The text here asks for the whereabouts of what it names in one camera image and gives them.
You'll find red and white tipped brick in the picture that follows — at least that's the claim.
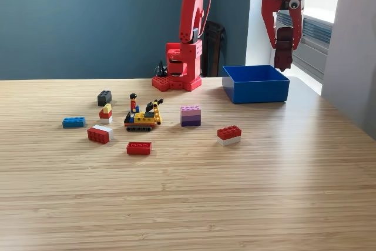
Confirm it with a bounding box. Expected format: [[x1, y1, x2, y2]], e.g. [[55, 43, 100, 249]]
[[86, 124, 114, 145]]

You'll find blue flat building brick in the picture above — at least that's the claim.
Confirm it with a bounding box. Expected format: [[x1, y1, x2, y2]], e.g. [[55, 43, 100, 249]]
[[62, 116, 86, 129]]

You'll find dark red toy car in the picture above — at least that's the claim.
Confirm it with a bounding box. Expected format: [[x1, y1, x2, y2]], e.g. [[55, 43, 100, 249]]
[[273, 26, 294, 72]]

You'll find grey window vent unit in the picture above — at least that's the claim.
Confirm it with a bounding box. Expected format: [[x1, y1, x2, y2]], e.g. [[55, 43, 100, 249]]
[[271, 9, 333, 80]]

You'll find yellow red white brick stack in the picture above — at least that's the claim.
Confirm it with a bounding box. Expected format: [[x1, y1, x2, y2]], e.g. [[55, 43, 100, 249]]
[[99, 103, 113, 125]]

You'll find small yellow toy digger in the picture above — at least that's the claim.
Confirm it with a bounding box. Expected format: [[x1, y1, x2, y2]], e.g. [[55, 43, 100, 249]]
[[123, 98, 165, 132]]

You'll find dark folded chair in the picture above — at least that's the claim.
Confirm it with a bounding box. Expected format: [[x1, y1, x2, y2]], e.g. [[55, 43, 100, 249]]
[[202, 21, 227, 78]]

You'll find red on white brick stack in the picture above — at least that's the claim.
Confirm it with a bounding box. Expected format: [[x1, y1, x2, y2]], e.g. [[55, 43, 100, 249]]
[[217, 125, 243, 146]]

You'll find blue plastic bin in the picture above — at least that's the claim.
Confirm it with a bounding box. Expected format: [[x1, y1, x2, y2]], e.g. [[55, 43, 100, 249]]
[[221, 65, 290, 104]]

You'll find pink and purple brick stack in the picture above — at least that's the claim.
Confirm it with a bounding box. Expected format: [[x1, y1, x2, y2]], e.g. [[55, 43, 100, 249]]
[[180, 105, 202, 128]]

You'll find toy figure red shirt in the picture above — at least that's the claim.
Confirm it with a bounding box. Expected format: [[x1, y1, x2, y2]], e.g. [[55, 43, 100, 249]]
[[129, 93, 140, 114]]

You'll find red building brick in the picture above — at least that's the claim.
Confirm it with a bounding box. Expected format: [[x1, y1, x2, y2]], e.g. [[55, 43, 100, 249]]
[[126, 141, 153, 155]]

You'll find black building brick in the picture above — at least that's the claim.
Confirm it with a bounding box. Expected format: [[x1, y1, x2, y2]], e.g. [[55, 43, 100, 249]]
[[97, 89, 113, 107]]

